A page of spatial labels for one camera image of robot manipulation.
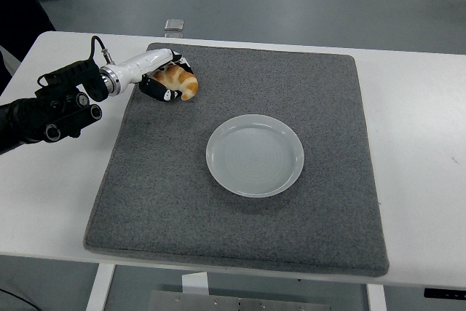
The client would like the grey metal plate with screws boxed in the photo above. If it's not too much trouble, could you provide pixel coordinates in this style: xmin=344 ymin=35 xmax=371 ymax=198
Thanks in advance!
xmin=147 ymin=290 xmax=333 ymax=311

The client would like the white round plate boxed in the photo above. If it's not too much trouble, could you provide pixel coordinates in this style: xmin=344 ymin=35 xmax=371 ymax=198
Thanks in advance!
xmin=205 ymin=114 xmax=305 ymax=199

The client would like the white table column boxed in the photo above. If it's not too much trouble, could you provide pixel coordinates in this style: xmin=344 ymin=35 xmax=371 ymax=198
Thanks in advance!
xmin=181 ymin=271 xmax=209 ymax=296

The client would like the grey felt mat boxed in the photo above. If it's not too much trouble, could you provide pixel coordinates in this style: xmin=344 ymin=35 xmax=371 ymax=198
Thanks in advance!
xmin=83 ymin=42 xmax=390 ymax=277

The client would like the small clear plastic box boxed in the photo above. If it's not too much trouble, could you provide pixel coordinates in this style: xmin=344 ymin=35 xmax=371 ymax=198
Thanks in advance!
xmin=163 ymin=18 xmax=186 ymax=32

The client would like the black floor cable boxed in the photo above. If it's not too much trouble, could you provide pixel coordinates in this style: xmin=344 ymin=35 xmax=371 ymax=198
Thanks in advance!
xmin=0 ymin=287 xmax=37 ymax=311

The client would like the black table control box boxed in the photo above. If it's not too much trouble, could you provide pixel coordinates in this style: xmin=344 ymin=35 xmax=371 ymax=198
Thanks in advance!
xmin=424 ymin=288 xmax=466 ymax=299

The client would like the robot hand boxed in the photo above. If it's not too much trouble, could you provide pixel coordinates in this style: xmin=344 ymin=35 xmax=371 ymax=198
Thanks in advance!
xmin=114 ymin=47 xmax=194 ymax=103

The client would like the golden croissant bread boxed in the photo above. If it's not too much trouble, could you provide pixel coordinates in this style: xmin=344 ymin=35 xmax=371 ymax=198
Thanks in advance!
xmin=151 ymin=64 xmax=200 ymax=101

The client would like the white table leg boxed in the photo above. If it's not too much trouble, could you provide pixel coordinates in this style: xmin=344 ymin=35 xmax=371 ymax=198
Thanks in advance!
xmin=366 ymin=283 xmax=387 ymax=311
xmin=86 ymin=263 xmax=117 ymax=311

